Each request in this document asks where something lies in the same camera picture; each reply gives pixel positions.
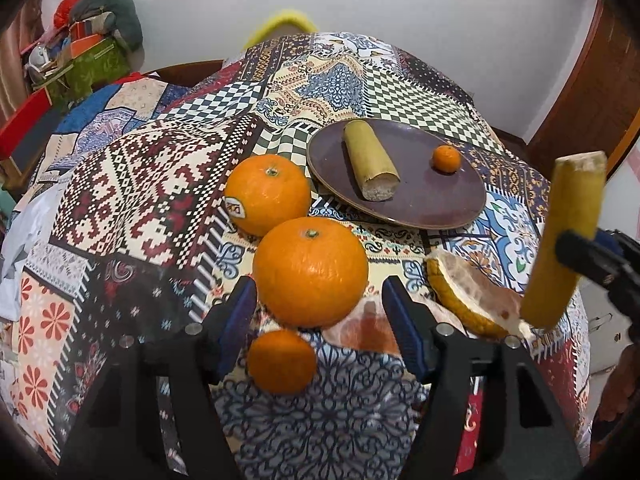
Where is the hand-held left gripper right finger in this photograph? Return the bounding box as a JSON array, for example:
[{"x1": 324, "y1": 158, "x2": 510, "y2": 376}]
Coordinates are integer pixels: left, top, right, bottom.
[{"x1": 381, "y1": 275, "x2": 586, "y2": 480}]

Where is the brown wooden door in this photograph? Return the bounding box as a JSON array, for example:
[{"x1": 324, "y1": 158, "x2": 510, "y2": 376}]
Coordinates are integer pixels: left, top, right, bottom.
[{"x1": 525, "y1": 0, "x2": 640, "y2": 182}]

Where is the yellow chair back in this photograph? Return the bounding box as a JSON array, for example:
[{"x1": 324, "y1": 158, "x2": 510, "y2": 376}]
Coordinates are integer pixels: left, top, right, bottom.
[{"x1": 242, "y1": 8, "x2": 319, "y2": 52}]

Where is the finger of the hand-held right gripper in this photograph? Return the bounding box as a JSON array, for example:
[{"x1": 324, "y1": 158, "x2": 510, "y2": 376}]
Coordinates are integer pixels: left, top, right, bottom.
[
  {"x1": 556, "y1": 230, "x2": 620, "y2": 285},
  {"x1": 595, "y1": 228, "x2": 632, "y2": 262}
]

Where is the tiny mandarin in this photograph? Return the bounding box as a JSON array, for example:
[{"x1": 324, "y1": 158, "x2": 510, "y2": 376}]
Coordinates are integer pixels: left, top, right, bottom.
[{"x1": 432, "y1": 145, "x2": 462, "y2": 174}]

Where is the patchwork printed tablecloth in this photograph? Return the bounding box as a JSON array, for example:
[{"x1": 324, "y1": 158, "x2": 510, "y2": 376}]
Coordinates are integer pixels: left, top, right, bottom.
[{"x1": 0, "y1": 32, "x2": 595, "y2": 480}]

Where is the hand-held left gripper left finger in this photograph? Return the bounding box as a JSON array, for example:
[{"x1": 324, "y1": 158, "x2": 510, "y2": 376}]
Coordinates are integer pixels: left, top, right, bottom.
[{"x1": 56, "y1": 275, "x2": 259, "y2": 480}]

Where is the person's right hand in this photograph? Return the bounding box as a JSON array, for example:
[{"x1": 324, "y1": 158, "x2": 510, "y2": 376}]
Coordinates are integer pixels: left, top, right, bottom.
[{"x1": 596, "y1": 345, "x2": 640, "y2": 426}]

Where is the brown curtain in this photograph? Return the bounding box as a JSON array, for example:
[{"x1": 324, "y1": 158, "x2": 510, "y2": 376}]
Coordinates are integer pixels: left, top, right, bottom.
[{"x1": 0, "y1": 7, "x2": 47, "y2": 118}]

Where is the red board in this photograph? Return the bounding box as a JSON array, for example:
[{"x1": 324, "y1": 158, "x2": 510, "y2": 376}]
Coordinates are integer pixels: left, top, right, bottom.
[{"x1": 0, "y1": 91, "x2": 54, "y2": 162}]

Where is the peeled pink pomelo segment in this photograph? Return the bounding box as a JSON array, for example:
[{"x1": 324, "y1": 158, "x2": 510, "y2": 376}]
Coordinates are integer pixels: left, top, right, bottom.
[{"x1": 320, "y1": 297, "x2": 402, "y2": 357}]

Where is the large orange with sticker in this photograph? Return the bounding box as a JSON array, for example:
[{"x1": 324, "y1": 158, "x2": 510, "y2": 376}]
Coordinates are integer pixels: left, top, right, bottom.
[{"x1": 223, "y1": 154, "x2": 312, "y2": 238}]

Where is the small mandarin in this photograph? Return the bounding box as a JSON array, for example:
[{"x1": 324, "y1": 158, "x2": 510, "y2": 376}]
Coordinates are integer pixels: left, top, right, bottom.
[{"x1": 247, "y1": 329, "x2": 319, "y2": 395}]

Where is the red bag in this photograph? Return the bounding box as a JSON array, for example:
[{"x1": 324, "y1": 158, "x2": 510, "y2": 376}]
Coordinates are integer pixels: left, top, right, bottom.
[{"x1": 53, "y1": 0, "x2": 82, "y2": 27}]

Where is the dark purple plate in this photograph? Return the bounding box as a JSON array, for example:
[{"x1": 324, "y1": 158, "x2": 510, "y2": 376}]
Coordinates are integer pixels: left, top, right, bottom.
[{"x1": 306, "y1": 118, "x2": 488, "y2": 230}]

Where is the green patterned box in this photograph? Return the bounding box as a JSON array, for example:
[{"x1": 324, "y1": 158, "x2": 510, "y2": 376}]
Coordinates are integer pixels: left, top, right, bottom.
[{"x1": 44, "y1": 39, "x2": 132, "y2": 107}]

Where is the grey-green pillow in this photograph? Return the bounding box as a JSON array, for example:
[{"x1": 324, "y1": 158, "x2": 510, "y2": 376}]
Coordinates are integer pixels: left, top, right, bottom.
[{"x1": 69, "y1": 0, "x2": 145, "y2": 54}]

